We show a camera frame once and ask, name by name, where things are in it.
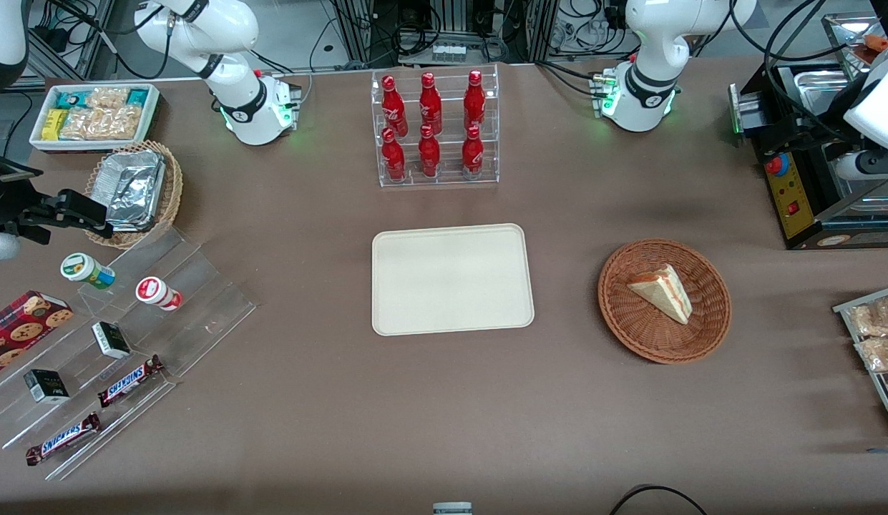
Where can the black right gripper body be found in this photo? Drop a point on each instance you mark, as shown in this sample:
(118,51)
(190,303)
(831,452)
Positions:
(1,194)

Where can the triangular sandwich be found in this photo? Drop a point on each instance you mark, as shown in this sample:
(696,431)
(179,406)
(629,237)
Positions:
(665,292)

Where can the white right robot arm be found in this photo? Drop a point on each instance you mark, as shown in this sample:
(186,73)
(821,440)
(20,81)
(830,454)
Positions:
(240,96)

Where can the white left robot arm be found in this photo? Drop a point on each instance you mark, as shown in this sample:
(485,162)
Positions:
(647,50)

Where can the light wicker basket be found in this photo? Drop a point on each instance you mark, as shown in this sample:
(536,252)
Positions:
(173,189)

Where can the white snack tray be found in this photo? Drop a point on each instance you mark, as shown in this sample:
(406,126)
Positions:
(152,121)

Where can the cream plastic tray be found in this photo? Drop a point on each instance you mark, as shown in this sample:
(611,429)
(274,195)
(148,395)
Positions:
(451,279)

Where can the brown wicker basket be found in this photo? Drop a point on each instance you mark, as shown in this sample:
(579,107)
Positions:
(633,329)

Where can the tray of packaged crackers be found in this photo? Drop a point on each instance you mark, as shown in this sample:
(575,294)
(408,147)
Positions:
(844,309)

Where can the green lidded yogurt cup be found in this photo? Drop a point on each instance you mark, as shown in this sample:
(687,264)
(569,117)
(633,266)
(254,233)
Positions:
(82,269)

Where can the aluminium foil container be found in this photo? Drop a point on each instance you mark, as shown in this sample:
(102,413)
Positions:
(132,189)

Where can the clear bag of crackers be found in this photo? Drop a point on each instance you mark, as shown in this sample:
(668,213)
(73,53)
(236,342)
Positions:
(107,99)
(100,124)

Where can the yellow snack packet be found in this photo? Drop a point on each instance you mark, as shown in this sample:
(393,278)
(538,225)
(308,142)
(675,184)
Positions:
(54,124)

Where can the red lidded yogurt cup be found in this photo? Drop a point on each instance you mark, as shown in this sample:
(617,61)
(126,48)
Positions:
(156,292)

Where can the teal snack packet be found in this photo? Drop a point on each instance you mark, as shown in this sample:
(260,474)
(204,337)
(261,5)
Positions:
(137,97)
(71,98)

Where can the small black box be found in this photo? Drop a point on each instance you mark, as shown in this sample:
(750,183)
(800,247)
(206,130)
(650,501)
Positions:
(46,387)
(111,340)

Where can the red cookie box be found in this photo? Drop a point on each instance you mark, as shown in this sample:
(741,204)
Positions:
(21,332)

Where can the clear acrylic stepped stand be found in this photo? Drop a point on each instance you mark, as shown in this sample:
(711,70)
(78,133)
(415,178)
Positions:
(200,315)

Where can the snickers chocolate bar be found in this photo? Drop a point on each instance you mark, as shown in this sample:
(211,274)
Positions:
(63,439)
(129,381)

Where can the red cola bottle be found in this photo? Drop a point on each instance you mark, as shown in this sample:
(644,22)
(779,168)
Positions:
(472,156)
(393,159)
(429,156)
(430,104)
(474,100)
(394,107)

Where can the clear acrylic bottle rack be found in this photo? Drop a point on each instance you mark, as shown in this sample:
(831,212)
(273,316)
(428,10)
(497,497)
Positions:
(447,182)

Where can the white power strip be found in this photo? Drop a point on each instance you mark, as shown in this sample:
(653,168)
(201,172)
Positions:
(448,52)

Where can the grey white device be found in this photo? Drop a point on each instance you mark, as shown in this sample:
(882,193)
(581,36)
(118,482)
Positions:
(452,508)

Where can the red emergency knob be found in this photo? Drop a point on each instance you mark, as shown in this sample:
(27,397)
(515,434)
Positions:
(776,166)

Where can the black food warmer cabinet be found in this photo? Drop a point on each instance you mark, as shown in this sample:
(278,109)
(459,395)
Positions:
(794,193)

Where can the steel food pan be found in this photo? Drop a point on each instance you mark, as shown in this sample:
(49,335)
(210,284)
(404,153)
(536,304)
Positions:
(808,93)
(873,194)

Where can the red sausage food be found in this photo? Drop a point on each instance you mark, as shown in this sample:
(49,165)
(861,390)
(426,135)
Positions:
(878,43)

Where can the aluminium frame post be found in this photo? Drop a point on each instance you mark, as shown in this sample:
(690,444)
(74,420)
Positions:
(361,32)
(542,28)

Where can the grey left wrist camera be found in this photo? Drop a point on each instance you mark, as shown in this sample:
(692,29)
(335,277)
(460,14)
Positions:
(862,166)

